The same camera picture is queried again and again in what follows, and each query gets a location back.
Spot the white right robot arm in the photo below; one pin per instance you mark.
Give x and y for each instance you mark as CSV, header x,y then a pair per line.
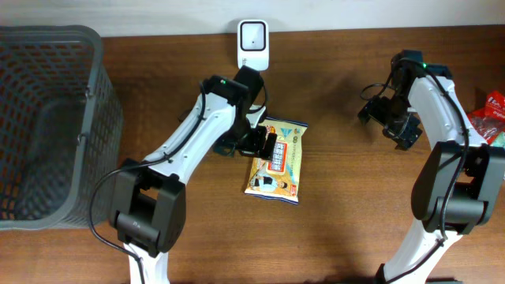
x,y
458,185

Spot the yellow wet wipes pack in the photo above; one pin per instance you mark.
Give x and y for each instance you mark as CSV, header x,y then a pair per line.
x,y
279,178

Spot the grey plastic basket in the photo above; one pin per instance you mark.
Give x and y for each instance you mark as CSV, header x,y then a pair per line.
x,y
61,128

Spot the teal tissue pack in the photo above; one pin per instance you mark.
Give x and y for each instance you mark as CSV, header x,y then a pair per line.
x,y
499,141

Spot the red snack bag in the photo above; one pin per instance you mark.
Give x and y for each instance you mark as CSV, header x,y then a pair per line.
x,y
489,120

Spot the white barcode scanner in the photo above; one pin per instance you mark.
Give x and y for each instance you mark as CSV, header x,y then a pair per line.
x,y
253,45

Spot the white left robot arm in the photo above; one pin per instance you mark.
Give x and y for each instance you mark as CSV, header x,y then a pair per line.
x,y
148,208

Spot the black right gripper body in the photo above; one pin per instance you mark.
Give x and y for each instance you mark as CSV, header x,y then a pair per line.
x,y
390,121

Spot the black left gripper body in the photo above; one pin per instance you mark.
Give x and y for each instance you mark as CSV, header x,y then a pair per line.
x,y
252,143

